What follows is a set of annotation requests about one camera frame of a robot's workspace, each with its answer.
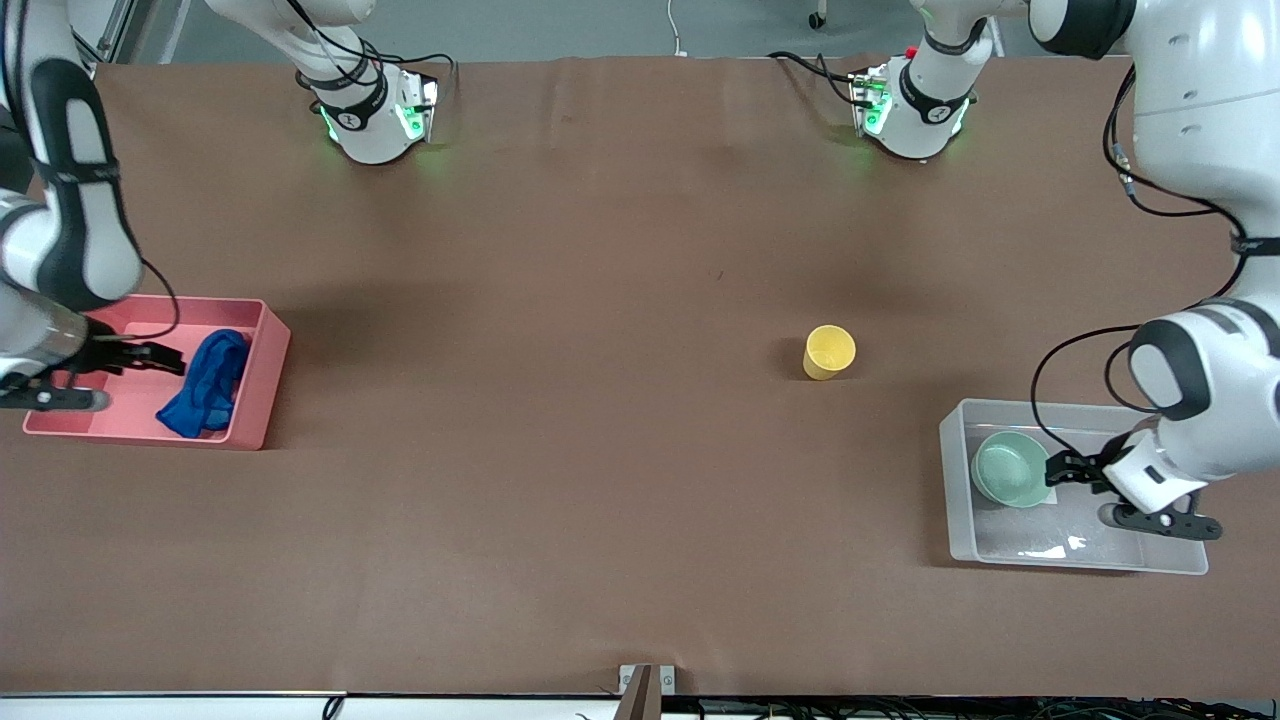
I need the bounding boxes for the clear plastic bin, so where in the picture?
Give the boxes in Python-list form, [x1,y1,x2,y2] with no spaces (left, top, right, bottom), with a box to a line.
[939,398,1209,576]

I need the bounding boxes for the yellow plastic cup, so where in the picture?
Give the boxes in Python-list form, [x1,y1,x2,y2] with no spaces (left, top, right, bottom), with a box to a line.
[803,325,857,381]

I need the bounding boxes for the brown table cover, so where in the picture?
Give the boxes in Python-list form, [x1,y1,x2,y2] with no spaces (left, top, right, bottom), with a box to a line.
[0,55,1280,698]

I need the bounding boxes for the blue mesh bag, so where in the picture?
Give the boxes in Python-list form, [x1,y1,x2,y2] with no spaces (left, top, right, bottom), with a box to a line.
[155,329,252,439]

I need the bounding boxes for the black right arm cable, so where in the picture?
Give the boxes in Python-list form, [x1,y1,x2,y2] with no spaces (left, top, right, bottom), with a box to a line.
[88,258,182,343]

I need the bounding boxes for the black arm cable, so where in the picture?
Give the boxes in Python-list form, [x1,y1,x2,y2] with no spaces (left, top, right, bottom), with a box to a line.
[88,258,182,343]
[1030,62,1256,463]

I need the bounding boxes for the black cable bundle under table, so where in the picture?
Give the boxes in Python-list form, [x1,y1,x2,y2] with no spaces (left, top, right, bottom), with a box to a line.
[660,697,1280,720]

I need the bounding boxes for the metal table edge bracket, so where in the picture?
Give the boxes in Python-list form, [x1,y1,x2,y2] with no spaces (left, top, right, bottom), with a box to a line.
[618,664,676,720]

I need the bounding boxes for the black right base cables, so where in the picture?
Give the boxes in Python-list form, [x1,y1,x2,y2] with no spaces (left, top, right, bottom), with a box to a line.
[288,0,457,106]

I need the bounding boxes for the black base cables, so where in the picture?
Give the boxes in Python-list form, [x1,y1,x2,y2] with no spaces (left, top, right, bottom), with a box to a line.
[288,0,457,106]
[767,50,873,107]

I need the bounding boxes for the pink plastic bin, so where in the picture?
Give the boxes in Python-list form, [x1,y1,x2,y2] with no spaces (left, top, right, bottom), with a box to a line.
[22,292,292,451]

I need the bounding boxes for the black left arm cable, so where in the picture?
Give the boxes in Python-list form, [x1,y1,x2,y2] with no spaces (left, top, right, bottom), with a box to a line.
[1030,62,1256,463]

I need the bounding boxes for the green plastic bowl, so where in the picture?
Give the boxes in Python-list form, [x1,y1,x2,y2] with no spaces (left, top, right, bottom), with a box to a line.
[971,430,1054,509]

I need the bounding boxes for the aluminium frame profile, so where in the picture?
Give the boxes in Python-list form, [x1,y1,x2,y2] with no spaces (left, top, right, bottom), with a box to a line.
[68,0,136,67]

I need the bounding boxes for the black left base cables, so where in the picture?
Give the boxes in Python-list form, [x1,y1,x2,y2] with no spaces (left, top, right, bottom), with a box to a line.
[767,50,873,107]

